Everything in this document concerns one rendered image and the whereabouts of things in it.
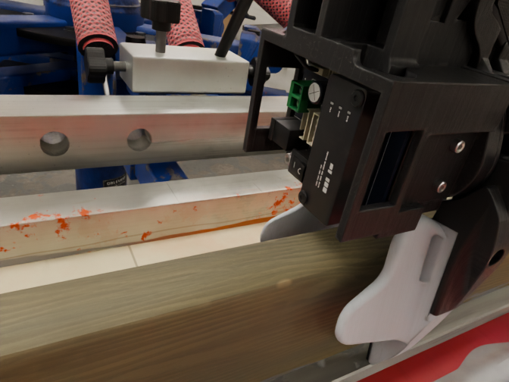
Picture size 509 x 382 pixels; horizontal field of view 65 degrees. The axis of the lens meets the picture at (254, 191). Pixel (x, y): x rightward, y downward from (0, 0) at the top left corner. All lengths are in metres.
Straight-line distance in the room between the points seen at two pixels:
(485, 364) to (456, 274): 0.15
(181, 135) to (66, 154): 0.10
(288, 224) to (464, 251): 0.08
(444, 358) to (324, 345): 0.13
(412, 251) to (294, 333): 0.06
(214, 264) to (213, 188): 0.20
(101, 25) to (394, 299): 0.49
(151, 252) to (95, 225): 0.05
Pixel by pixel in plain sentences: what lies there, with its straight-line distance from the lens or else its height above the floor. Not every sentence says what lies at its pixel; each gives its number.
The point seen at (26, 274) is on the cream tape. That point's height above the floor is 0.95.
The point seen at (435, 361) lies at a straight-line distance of 0.32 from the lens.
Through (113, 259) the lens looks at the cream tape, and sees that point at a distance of 0.33.
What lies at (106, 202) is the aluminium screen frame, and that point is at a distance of 0.33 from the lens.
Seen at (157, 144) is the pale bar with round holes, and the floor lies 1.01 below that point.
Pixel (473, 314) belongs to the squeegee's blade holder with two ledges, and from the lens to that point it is 0.30.
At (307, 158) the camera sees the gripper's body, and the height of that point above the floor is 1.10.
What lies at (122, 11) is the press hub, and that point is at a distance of 0.90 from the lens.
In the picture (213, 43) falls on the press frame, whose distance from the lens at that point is 0.90.
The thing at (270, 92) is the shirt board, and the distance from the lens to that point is 0.92.
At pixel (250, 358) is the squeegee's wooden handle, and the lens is 0.19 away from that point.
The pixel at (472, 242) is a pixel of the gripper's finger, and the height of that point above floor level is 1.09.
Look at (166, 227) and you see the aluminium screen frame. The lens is 0.34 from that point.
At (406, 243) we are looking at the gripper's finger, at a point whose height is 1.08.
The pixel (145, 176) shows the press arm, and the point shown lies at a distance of 0.56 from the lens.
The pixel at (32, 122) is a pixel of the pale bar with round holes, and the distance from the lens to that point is 0.35.
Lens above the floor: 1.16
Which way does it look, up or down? 29 degrees down
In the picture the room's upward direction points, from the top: 10 degrees clockwise
